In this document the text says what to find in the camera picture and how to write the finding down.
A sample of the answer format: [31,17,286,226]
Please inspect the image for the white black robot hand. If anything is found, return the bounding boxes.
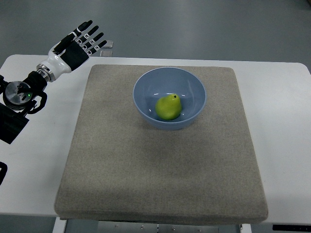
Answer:
[36,20,107,82]

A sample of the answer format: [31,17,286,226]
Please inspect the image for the green pear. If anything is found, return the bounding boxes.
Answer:
[155,94,182,120]

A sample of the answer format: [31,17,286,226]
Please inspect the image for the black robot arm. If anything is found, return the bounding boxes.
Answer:
[0,71,48,144]

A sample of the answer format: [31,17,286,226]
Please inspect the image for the blue bowl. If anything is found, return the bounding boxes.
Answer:
[133,67,207,130]

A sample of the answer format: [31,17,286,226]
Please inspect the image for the silver floor plate lower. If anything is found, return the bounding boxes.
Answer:
[100,50,113,57]

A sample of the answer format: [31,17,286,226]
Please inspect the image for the silver floor plate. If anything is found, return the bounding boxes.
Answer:
[102,40,113,49]
[100,50,113,57]

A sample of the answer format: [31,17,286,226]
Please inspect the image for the silver floor plate upper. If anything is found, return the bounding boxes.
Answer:
[102,40,113,49]

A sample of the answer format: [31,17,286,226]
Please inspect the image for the beige fabric mat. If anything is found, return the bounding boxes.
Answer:
[54,65,268,225]

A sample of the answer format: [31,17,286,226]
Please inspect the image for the black braided cable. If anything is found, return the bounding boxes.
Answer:
[0,161,8,186]

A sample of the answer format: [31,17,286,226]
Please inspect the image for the metal table frame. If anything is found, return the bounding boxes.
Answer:
[53,217,252,233]

